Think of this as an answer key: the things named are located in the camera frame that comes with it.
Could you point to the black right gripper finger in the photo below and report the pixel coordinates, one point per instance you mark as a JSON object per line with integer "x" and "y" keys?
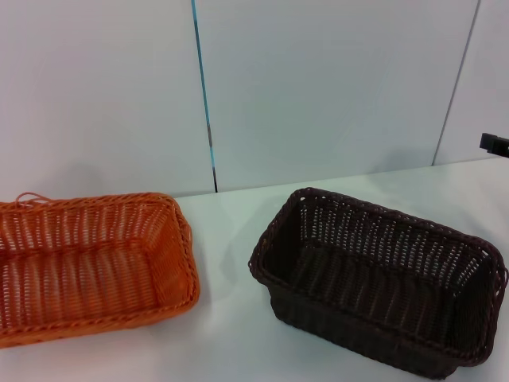
{"x": 497, "y": 145}

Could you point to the dark brown woven basket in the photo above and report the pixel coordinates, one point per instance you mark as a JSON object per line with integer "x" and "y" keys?
{"x": 378, "y": 302}

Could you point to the orange woven plastic basket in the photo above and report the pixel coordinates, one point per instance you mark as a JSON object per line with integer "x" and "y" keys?
{"x": 91, "y": 274}

